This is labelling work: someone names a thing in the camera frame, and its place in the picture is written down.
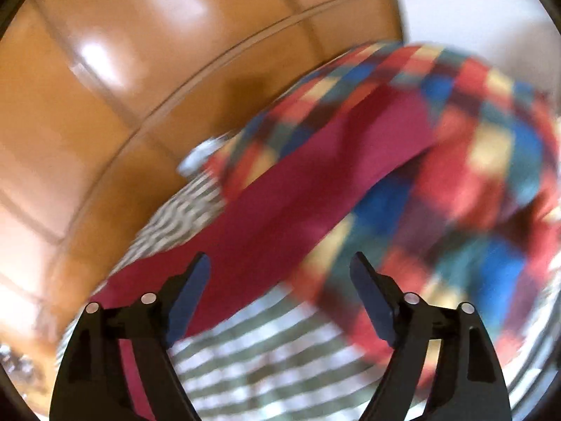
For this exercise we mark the dark red garment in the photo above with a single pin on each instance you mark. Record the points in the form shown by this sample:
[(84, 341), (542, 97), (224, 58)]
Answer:
[(285, 206)]

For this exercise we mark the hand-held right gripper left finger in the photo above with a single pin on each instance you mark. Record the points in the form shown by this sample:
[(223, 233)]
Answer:
[(193, 289)]

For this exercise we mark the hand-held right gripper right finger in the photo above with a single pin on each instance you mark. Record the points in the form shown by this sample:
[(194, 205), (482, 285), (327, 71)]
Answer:
[(372, 298)]

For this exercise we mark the multicolour plaid blanket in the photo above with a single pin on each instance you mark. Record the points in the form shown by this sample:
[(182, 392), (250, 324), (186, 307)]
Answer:
[(482, 149)]

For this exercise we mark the pale blue cloth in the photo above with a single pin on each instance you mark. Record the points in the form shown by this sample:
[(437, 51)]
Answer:
[(197, 155)]

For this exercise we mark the green checked bed sheet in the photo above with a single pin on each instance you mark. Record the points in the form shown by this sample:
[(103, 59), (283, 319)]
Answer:
[(271, 359)]

